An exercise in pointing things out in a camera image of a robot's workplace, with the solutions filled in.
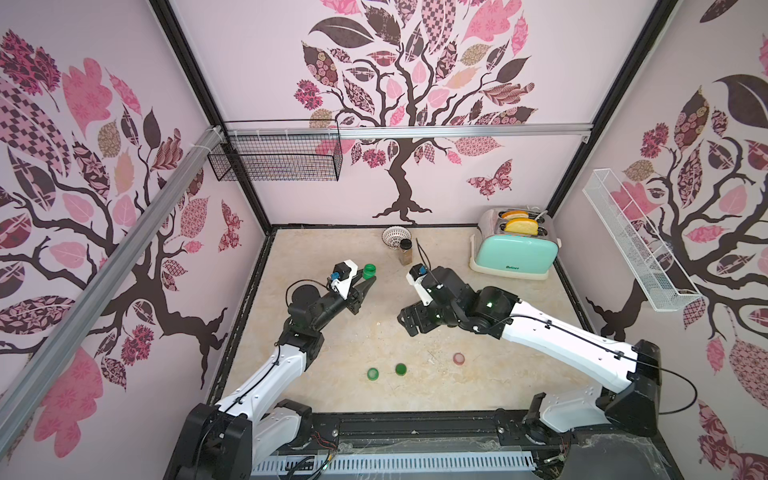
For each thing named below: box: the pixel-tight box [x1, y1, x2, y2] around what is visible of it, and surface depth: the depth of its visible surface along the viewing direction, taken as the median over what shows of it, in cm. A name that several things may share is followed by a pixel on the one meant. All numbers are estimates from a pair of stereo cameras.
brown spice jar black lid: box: [399, 238, 413, 266], surface depth 106 cm
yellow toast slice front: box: [504, 218, 539, 236], surface depth 96 cm
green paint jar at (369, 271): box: [362, 263, 377, 280], surface depth 75 cm
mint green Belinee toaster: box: [469, 206, 561, 280], surface depth 100 cm
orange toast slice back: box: [501, 210, 529, 219], surface depth 99 cm
